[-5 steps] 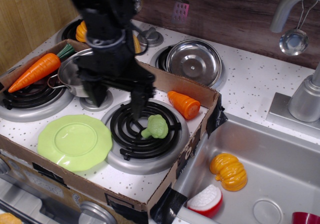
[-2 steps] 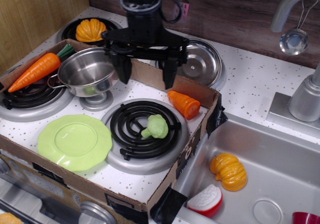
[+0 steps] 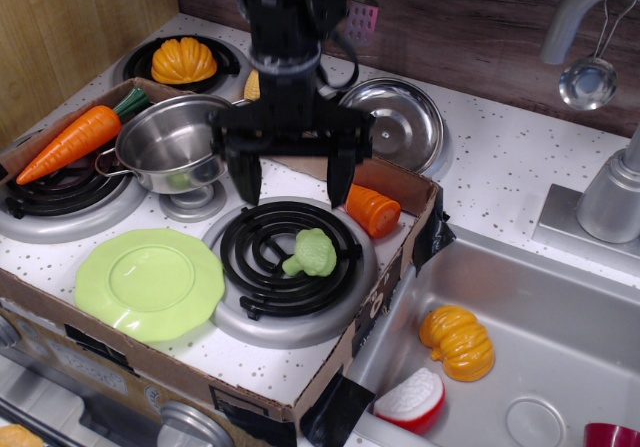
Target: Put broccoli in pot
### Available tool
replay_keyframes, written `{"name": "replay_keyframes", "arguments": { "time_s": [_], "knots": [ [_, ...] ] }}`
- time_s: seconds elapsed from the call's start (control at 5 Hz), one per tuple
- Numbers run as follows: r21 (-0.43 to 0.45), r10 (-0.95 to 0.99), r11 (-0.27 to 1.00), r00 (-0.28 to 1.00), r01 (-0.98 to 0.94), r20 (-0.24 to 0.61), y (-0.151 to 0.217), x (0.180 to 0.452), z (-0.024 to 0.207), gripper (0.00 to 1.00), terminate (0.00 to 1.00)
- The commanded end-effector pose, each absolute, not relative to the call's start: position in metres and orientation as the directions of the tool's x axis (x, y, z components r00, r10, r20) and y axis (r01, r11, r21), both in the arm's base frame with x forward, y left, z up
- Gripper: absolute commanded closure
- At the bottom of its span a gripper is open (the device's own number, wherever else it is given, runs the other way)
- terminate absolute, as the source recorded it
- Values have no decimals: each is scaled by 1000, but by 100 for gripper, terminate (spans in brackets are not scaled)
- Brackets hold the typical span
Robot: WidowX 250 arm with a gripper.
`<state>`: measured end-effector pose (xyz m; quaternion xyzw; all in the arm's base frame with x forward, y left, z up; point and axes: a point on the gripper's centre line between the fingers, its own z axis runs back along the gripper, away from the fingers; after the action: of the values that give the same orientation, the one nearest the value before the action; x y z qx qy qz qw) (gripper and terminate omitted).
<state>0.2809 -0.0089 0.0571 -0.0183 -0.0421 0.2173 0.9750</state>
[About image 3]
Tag whole orange toy carrot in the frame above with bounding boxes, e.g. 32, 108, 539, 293
15, 87, 149, 185

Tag yellow toy at bottom edge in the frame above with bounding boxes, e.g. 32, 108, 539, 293
0, 424, 44, 447

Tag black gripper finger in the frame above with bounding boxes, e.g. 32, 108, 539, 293
225, 151, 262, 205
327, 151, 356, 208

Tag silver stove knob centre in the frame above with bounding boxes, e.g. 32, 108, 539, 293
159, 181, 227, 223

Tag rear left black burner coil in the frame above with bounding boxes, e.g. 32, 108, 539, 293
114, 35, 241, 93

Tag red white toy radish slice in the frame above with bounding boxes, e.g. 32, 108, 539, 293
373, 367, 446, 435

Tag silver oven front knob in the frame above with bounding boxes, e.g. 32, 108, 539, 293
156, 401, 234, 447

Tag red cup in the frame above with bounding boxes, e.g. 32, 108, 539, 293
583, 423, 640, 447

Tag cardboard fence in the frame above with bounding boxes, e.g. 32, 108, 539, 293
1, 78, 440, 446

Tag steel sink basin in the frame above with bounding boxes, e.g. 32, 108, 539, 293
348, 229, 639, 446

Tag hanging steel ladle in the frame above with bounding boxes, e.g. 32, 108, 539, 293
558, 0, 637, 111

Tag light green plastic plate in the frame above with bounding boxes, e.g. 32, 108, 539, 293
74, 229, 225, 344

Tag orange carrot half piece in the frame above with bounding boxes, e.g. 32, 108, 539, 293
344, 184, 401, 239

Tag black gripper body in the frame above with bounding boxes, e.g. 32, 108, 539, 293
208, 72, 374, 162

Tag small steel pot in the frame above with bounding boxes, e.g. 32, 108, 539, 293
95, 94, 234, 194

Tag orange pumpkin half in sink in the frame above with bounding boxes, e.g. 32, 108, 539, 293
419, 305, 495, 382

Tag black burner coil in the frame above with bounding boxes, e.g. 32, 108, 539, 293
219, 200, 364, 320
1, 153, 130, 219
114, 35, 241, 93

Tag steel pot lid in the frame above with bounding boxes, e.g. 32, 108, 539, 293
339, 77, 445, 174

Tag orange pumpkin half on burner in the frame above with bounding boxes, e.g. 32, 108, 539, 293
151, 37, 218, 85

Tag front right black burner coil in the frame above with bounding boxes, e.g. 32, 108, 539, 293
219, 200, 364, 320

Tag front left black burner coil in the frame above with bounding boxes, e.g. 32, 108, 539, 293
1, 153, 130, 219

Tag silver faucet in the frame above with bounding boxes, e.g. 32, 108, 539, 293
533, 0, 639, 274

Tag yellow toy corn piece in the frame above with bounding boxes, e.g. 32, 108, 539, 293
244, 69, 260, 101

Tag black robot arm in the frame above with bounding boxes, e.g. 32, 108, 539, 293
208, 0, 375, 207

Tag green toy broccoli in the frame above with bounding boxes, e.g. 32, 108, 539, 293
282, 228, 337, 277

